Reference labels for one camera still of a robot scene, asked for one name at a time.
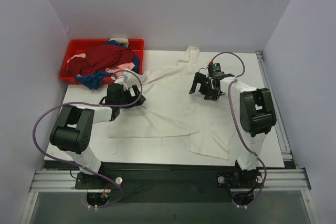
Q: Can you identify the white t shirt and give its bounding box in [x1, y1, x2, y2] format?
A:
[108, 47, 235, 160]

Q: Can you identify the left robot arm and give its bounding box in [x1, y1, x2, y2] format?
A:
[49, 84, 146, 188]

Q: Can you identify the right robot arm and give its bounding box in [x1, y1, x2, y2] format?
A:
[189, 62, 277, 186]

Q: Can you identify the blue garment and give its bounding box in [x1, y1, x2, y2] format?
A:
[73, 39, 144, 90]

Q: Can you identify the dark red garment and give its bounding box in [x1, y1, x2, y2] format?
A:
[60, 45, 134, 77]

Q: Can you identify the red plastic bin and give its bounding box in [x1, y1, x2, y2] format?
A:
[59, 39, 144, 89]

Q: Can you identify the beige garment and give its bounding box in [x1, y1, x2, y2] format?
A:
[108, 38, 129, 48]

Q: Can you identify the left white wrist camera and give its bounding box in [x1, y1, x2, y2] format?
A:
[111, 73, 129, 90]

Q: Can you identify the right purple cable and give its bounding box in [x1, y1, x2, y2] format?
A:
[208, 51, 268, 206]

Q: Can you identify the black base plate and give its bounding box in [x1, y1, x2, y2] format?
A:
[43, 161, 266, 207]

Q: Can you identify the aluminium side rail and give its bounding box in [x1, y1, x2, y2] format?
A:
[255, 50, 293, 161]

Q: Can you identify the aluminium front rail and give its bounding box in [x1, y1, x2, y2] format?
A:
[29, 169, 310, 193]

